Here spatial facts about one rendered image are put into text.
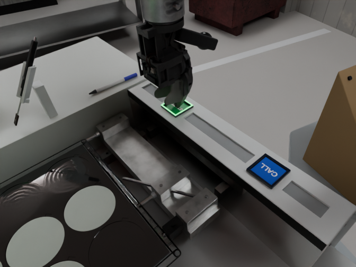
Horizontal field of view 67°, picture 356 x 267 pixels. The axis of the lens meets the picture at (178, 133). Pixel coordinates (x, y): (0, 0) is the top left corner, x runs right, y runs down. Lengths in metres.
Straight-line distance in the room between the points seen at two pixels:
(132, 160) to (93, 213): 0.16
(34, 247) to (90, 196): 0.13
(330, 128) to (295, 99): 1.72
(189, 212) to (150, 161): 0.17
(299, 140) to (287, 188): 0.31
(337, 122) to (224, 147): 0.23
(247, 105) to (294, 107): 0.36
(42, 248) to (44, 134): 0.26
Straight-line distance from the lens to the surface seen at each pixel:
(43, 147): 0.71
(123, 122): 0.71
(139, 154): 0.65
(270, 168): 0.52
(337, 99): 0.62
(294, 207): 0.49
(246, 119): 2.08
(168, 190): 0.55
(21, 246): 0.59
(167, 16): 0.49
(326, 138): 0.67
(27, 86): 0.64
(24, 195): 0.65
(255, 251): 0.59
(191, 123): 0.60
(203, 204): 0.53
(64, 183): 0.63
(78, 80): 0.80
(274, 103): 2.28
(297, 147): 0.78
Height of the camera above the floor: 1.36
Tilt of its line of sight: 44 degrees down
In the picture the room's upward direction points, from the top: 5 degrees counter-clockwise
